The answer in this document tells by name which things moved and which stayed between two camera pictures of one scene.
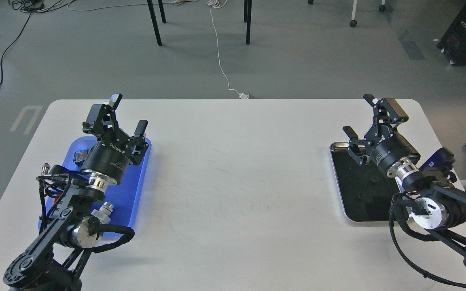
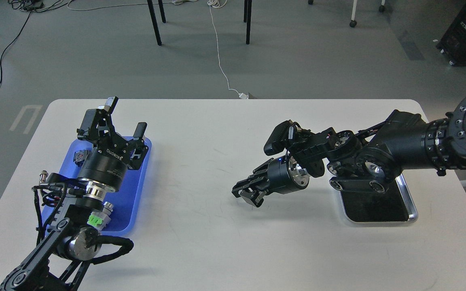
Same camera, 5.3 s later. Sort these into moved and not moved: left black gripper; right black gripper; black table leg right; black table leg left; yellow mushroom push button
Moved: right black gripper
Not moved: black table leg right; black table leg left; left black gripper; yellow mushroom push button
